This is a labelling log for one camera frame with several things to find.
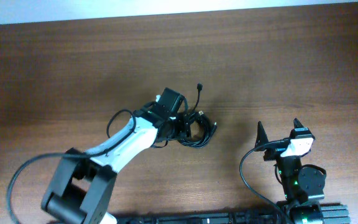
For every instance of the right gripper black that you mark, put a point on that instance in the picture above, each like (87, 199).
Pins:
(275, 150)

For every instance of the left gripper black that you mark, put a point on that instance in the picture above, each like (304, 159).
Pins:
(181, 130)

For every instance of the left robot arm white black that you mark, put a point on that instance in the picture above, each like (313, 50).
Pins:
(81, 187)

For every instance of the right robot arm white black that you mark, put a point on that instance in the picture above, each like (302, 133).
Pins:
(302, 184)

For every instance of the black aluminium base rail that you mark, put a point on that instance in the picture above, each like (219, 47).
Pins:
(327, 214)

